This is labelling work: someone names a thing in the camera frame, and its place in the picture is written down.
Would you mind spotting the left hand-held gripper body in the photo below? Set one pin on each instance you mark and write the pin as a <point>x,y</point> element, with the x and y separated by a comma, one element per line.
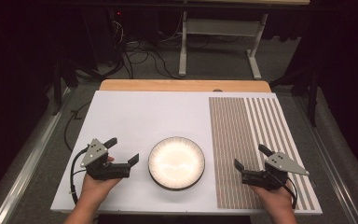
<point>94,154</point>

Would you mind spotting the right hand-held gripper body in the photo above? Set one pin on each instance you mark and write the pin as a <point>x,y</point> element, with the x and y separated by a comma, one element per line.
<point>284,163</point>

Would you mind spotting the person's left hand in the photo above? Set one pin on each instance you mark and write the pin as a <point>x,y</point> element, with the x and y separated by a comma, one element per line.
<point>94,189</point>

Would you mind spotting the person's right hand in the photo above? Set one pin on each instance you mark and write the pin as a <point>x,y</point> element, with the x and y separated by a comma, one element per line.
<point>276,200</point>

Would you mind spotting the brown striped placemat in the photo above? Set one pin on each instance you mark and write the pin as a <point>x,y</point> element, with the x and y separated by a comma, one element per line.
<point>230,130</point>

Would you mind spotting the white board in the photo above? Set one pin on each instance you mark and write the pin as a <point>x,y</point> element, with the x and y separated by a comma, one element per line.
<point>143,118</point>

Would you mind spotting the dark metal stand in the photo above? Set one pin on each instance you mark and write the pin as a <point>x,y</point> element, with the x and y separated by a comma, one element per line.
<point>312,93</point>
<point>58,84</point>

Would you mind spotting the wooden table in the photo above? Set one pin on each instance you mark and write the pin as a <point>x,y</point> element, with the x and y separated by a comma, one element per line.
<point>183,85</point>

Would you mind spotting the metal floor rail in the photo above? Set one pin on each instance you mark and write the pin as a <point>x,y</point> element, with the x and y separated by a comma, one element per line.
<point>28,168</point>
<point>332,168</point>

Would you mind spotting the white metal desk frame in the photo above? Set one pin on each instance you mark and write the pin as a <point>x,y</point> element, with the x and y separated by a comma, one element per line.
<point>220,27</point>

